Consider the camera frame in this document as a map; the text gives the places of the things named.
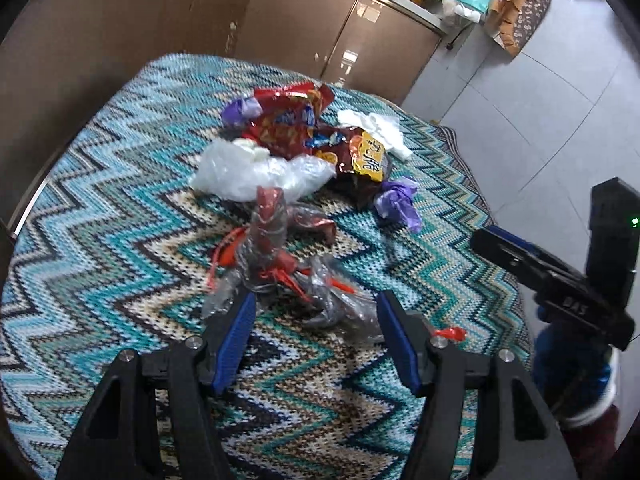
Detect brown kitchen cabinet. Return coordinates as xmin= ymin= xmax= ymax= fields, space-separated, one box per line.
xmin=0 ymin=0 xmax=447 ymax=241

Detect red snack bag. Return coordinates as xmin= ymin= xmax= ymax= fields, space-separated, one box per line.
xmin=242 ymin=82 xmax=336 ymax=159

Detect purple wrapper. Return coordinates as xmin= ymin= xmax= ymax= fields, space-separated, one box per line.
xmin=374 ymin=177 xmax=424 ymax=234
xmin=221 ymin=97 xmax=263 ymax=129

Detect person's right forearm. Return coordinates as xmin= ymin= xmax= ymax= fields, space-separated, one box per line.
xmin=560 ymin=402 xmax=622 ymax=478

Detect white plastic bag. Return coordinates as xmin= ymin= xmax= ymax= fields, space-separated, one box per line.
xmin=189 ymin=139 xmax=337 ymax=202

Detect clear plastic bag red ties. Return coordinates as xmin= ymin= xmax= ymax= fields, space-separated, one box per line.
xmin=201 ymin=185 xmax=387 ymax=345

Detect zigzag knit tablecloth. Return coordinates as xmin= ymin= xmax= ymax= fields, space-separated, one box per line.
xmin=0 ymin=52 xmax=533 ymax=480

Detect white bag on counter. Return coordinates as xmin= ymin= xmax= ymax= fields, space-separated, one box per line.
xmin=427 ymin=0 xmax=484 ymax=27

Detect brown yellow snack bag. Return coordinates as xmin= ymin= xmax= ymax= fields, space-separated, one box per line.
xmin=312 ymin=127 xmax=394 ymax=209

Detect white crumpled tissue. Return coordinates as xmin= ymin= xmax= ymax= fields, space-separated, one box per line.
xmin=337 ymin=109 xmax=414 ymax=161

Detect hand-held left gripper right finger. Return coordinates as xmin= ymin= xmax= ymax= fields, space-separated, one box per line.
xmin=376 ymin=290 xmax=581 ymax=480

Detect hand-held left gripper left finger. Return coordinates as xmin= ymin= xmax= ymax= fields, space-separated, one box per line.
xmin=55 ymin=290 xmax=258 ymax=480

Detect person's right hand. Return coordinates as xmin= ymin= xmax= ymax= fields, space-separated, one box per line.
xmin=531 ymin=319 xmax=622 ymax=429

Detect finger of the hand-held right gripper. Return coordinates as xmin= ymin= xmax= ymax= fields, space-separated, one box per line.
xmin=469 ymin=229 xmax=563 ymax=286
xmin=484 ymin=224 xmax=587 ymax=282

